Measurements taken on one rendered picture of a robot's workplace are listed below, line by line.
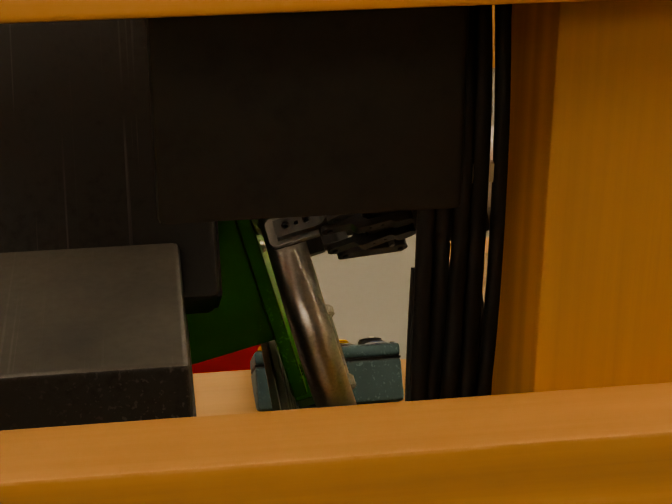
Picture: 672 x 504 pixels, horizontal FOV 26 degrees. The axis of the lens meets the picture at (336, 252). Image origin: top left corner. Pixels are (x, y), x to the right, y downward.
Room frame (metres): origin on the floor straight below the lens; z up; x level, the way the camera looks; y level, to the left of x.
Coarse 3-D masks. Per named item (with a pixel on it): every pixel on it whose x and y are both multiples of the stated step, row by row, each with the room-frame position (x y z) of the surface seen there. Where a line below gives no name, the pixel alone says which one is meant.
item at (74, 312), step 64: (0, 256) 0.92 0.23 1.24; (64, 256) 0.92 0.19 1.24; (128, 256) 0.92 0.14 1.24; (0, 320) 0.82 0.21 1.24; (64, 320) 0.82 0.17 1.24; (128, 320) 0.82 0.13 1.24; (0, 384) 0.75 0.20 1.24; (64, 384) 0.76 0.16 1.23; (128, 384) 0.76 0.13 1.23; (192, 384) 0.83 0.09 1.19
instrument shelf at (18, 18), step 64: (0, 0) 0.60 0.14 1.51; (64, 0) 0.61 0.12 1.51; (128, 0) 0.61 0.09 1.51; (192, 0) 0.61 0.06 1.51; (256, 0) 0.62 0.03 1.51; (320, 0) 0.62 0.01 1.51; (384, 0) 0.62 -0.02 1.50; (448, 0) 0.63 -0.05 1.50; (512, 0) 0.63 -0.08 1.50; (576, 0) 0.64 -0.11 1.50
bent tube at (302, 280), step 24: (264, 240) 0.99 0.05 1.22; (288, 264) 0.96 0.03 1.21; (312, 264) 0.97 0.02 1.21; (288, 288) 0.95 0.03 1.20; (312, 288) 0.95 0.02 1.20; (288, 312) 0.95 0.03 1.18; (312, 312) 0.94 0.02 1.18; (312, 336) 0.93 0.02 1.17; (312, 360) 0.93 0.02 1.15; (336, 360) 0.93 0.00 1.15; (312, 384) 0.93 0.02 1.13; (336, 384) 0.93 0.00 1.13
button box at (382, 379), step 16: (256, 352) 1.28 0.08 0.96; (352, 352) 1.29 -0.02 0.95; (368, 352) 1.29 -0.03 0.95; (384, 352) 1.30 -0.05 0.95; (256, 368) 1.28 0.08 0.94; (352, 368) 1.28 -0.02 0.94; (368, 368) 1.28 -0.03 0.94; (384, 368) 1.29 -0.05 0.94; (400, 368) 1.29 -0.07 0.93; (256, 384) 1.27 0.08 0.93; (368, 384) 1.28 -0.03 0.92; (384, 384) 1.28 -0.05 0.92; (400, 384) 1.28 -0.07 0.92; (256, 400) 1.26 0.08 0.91; (368, 400) 1.27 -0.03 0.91; (384, 400) 1.27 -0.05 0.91; (400, 400) 1.27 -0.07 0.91
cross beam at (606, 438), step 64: (640, 384) 0.68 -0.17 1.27; (0, 448) 0.62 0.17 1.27; (64, 448) 0.62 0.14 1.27; (128, 448) 0.62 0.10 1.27; (192, 448) 0.62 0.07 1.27; (256, 448) 0.62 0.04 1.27; (320, 448) 0.62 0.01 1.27; (384, 448) 0.62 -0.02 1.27; (448, 448) 0.62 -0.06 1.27; (512, 448) 0.62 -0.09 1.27; (576, 448) 0.63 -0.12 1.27; (640, 448) 0.63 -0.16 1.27
